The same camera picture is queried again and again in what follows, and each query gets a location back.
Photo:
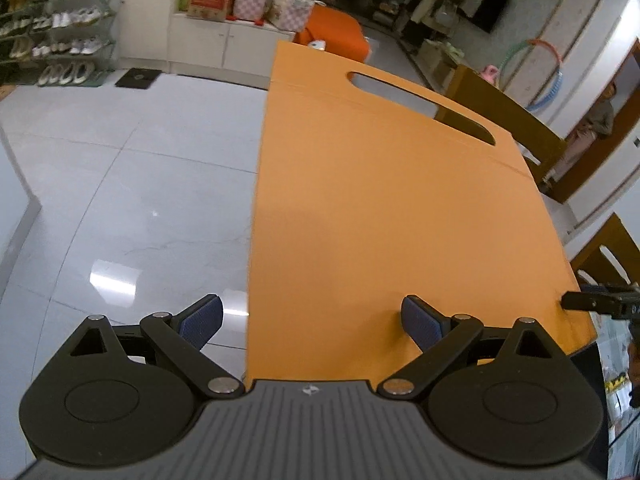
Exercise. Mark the dark doormat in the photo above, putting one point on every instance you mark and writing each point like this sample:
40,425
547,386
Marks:
138,79

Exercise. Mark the coat rack with clothes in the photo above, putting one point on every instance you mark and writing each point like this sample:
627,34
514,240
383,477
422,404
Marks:
430,7

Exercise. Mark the colourful hula hoop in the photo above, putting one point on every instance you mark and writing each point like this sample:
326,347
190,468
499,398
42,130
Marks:
560,81

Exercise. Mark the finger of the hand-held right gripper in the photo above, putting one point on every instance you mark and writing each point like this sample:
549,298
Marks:
590,302

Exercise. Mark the wall television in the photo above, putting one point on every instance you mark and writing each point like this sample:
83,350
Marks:
492,7

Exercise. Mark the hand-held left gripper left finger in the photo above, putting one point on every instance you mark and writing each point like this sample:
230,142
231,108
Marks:
202,322

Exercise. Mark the pink kettlebell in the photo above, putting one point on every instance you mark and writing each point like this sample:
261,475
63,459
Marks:
490,74

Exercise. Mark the orange paper bag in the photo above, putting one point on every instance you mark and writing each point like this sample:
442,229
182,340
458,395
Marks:
375,200

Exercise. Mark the low television cabinet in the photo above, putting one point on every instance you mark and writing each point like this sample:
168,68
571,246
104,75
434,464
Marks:
440,62

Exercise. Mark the green shoe rack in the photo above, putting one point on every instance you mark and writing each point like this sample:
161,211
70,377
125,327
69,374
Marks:
75,7

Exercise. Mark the wooden chair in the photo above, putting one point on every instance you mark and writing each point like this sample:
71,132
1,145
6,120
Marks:
500,110
615,240

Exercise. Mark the checkered bag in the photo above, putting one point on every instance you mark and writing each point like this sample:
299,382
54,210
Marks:
292,14
252,5

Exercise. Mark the red cardboard box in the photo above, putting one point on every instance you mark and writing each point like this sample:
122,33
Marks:
211,4

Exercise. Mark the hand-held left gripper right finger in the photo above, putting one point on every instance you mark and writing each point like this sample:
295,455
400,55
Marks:
422,327

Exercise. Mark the white low cabinet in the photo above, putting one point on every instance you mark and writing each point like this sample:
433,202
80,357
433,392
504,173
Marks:
225,45

